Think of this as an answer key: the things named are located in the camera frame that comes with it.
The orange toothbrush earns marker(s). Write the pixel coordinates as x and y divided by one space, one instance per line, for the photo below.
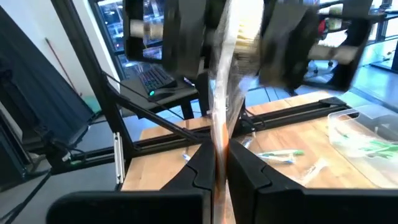
222 93

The black aluminium table frame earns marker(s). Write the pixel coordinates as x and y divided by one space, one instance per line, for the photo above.
280 115

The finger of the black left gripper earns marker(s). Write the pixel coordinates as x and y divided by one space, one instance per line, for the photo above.
183 37
289 46

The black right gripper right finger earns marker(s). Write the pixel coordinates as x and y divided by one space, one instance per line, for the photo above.
311 208

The clear plastic bin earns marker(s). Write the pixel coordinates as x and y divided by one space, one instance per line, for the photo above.
363 124

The green toothbrush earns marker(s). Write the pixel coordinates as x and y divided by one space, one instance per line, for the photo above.
280 152
382 147
342 133

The brown wooden stick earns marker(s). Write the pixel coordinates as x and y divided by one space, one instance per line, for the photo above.
63 65

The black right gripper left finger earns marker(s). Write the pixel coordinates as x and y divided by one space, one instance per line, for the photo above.
140 208

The black backlit keyboard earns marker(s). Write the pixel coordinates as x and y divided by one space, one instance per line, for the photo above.
155 79

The silver aluminium post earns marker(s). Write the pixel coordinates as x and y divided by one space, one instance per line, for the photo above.
118 158

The black computer mouse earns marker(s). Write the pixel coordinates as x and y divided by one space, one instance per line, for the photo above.
160 95

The large dark grey panel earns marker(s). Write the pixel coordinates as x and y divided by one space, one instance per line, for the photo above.
40 87

